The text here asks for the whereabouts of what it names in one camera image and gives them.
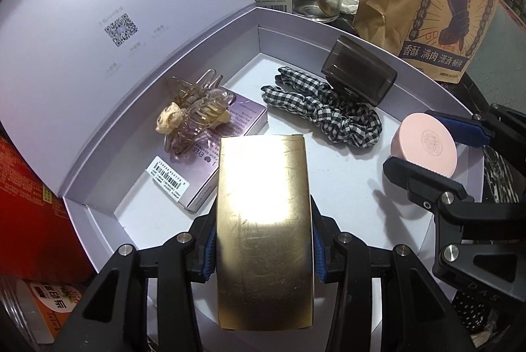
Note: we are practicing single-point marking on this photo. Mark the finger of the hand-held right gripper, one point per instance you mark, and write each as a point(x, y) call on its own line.
point(464, 128)
point(415, 175)

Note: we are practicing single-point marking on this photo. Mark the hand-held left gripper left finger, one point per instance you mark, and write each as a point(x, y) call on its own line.
point(210, 257)

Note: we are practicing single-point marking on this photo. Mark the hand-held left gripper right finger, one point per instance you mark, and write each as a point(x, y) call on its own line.
point(320, 257)

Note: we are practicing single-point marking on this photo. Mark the pink round compact case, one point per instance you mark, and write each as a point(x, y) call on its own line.
point(427, 142)

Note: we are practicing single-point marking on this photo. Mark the gold rectangular box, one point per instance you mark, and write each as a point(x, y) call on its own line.
point(263, 233)

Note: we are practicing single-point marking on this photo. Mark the lavender gift box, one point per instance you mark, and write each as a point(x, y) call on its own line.
point(102, 89)

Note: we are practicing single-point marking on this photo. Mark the black white spotted cloth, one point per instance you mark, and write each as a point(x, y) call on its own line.
point(501, 175)

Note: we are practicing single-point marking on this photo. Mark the black white checkered scrunchie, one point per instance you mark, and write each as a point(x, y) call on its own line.
point(328, 113)

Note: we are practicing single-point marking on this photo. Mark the dark translucent plastic box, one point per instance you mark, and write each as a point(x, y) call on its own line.
point(357, 72)

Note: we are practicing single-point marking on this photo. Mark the small purple carton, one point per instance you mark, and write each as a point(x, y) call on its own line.
point(242, 122)

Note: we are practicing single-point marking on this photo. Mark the translucent hair claw clip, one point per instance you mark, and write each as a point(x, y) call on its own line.
point(193, 109)

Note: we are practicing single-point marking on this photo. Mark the orange printed packet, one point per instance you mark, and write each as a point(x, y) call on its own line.
point(49, 302)

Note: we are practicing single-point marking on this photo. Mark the red box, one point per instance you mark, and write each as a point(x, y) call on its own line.
point(33, 220)

